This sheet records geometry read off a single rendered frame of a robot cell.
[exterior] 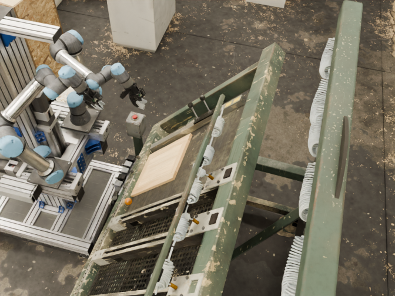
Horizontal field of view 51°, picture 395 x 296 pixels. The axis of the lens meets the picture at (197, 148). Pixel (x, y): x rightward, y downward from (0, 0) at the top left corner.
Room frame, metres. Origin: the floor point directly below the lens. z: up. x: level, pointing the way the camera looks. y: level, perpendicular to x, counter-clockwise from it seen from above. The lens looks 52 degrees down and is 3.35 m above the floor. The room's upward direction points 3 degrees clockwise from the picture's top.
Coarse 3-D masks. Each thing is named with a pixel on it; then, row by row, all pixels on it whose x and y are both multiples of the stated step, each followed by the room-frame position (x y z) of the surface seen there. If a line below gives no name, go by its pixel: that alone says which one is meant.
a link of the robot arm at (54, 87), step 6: (48, 78) 1.56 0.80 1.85; (54, 78) 1.56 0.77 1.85; (48, 84) 1.52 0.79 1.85; (54, 84) 1.51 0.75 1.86; (60, 84) 1.51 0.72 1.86; (48, 90) 1.48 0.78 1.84; (54, 90) 1.49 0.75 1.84; (60, 90) 1.50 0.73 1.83; (48, 96) 1.46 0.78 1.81; (54, 96) 1.47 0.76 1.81
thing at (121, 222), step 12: (228, 168) 1.07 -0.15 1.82; (216, 180) 1.03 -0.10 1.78; (228, 180) 0.99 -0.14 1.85; (204, 192) 1.03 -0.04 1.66; (216, 192) 1.02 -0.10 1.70; (156, 204) 1.14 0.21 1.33; (168, 204) 1.08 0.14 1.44; (192, 204) 1.04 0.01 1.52; (120, 216) 1.21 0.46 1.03; (132, 216) 1.15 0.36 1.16; (144, 216) 1.12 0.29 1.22; (156, 216) 1.10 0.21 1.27; (120, 228) 1.16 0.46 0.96
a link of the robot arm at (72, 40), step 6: (72, 30) 2.21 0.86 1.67; (60, 36) 2.13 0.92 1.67; (66, 36) 2.14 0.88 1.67; (72, 36) 2.15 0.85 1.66; (78, 36) 2.17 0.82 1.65; (66, 42) 2.10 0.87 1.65; (72, 42) 2.12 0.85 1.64; (78, 42) 2.15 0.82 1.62; (66, 48) 2.08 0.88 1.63; (72, 48) 2.11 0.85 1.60; (78, 48) 2.13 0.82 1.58; (72, 54) 2.10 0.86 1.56; (78, 54) 2.12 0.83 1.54; (78, 60) 2.11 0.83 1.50; (84, 60) 2.15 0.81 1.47; (96, 90) 2.09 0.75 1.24
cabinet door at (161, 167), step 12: (180, 144) 1.67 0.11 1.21; (156, 156) 1.72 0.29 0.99; (168, 156) 1.62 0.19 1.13; (180, 156) 1.53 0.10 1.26; (144, 168) 1.67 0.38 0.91; (156, 168) 1.58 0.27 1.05; (168, 168) 1.49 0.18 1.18; (144, 180) 1.52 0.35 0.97; (156, 180) 1.43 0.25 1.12; (168, 180) 1.37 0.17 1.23; (132, 192) 1.47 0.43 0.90
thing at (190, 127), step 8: (240, 96) 1.72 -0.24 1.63; (224, 104) 1.76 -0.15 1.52; (232, 104) 1.70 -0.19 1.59; (240, 104) 1.69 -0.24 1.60; (224, 112) 1.71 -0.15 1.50; (208, 120) 1.73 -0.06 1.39; (184, 128) 1.80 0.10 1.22; (192, 128) 1.76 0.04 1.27; (168, 136) 1.84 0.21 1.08; (176, 136) 1.79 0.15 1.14; (152, 144) 1.88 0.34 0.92; (160, 144) 1.82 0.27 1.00
